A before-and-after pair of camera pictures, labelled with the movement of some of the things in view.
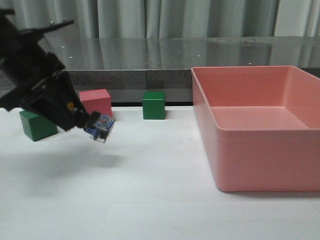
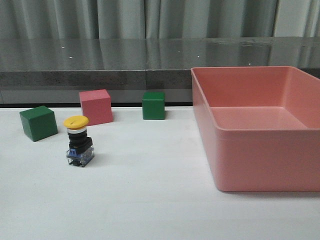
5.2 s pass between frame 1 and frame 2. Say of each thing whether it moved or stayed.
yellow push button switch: moved
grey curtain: stayed
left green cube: stayed
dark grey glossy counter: stayed
